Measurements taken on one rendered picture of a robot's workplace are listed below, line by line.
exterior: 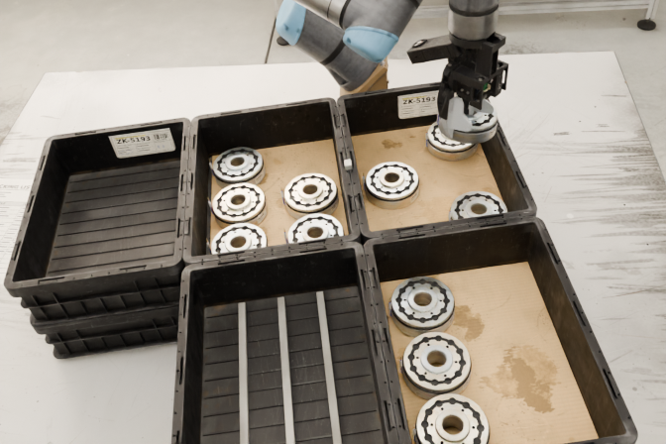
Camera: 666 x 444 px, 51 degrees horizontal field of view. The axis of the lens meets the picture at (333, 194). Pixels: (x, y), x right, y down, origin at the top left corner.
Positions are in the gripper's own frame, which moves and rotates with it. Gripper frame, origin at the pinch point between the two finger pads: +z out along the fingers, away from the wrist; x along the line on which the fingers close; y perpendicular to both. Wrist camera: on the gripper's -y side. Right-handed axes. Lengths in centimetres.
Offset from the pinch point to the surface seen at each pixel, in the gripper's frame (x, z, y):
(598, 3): 189, 85, -64
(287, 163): -15.6, 16.6, -30.9
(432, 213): -7.6, 16.4, 1.2
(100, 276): -61, 7, -26
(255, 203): -29.6, 13.4, -24.4
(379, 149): -0.4, 16.5, -19.0
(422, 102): 11.0, 10.0, -16.7
